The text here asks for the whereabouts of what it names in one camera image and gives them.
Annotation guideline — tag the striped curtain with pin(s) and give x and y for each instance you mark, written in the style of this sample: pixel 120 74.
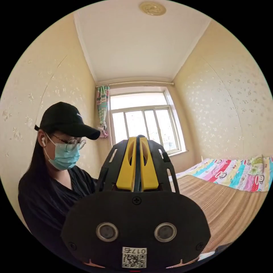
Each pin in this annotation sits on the striped curtain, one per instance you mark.
pixel 102 106

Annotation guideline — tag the window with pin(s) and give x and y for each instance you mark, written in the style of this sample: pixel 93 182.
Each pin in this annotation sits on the window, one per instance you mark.
pixel 145 123

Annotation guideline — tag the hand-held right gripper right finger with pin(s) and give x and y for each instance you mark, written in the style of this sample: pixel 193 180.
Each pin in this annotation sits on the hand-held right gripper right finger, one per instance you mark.
pixel 148 172

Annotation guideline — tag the round ceiling lamp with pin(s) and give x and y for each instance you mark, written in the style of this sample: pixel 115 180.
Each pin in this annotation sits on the round ceiling lamp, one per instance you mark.
pixel 153 8

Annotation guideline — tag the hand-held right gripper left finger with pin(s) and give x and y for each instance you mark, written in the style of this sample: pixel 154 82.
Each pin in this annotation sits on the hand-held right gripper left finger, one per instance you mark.
pixel 130 170

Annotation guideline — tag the person's body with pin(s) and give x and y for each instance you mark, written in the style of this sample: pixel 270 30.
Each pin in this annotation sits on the person's body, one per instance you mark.
pixel 49 181

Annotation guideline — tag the bed with woven mat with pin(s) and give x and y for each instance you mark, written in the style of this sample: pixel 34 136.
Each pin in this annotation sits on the bed with woven mat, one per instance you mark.
pixel 224 204

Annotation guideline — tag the colourful printed quilt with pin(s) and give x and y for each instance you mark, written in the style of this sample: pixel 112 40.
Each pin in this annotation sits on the colourful printed quilt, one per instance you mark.
pixel 230 172

